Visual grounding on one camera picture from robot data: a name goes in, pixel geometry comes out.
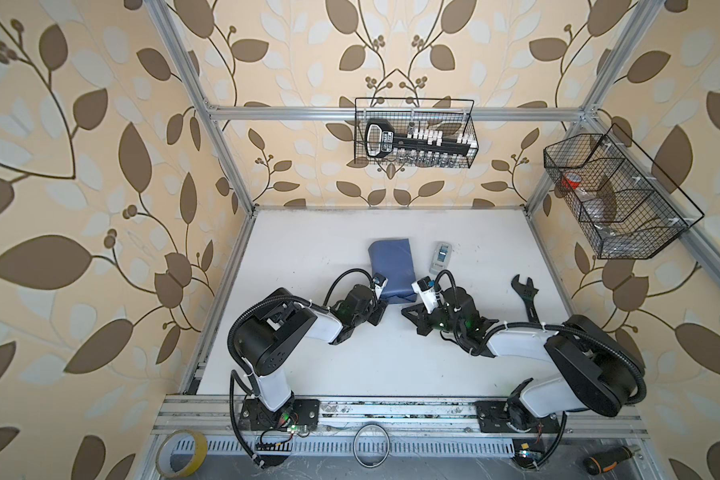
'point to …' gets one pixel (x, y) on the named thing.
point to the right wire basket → (627, 206)
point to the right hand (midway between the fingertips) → (404, 313)
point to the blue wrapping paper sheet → (392, 259)
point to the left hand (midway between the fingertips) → (383, 296)
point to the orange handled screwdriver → (605, 461)
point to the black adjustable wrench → (528, 293)
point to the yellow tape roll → (198, 461)
